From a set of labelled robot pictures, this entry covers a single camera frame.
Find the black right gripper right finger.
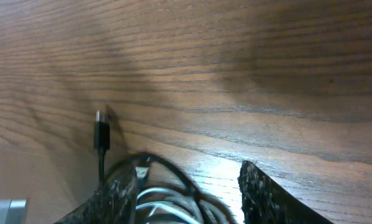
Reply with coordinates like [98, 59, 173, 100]
[238, 161, 332, 224]

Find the black USB cable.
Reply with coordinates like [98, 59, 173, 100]
[93, 110, 236, 224]

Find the white USB cable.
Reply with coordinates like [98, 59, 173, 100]
[135, 166, 230, 224]

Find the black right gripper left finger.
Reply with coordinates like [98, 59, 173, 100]
[55, 165, 138, 224]

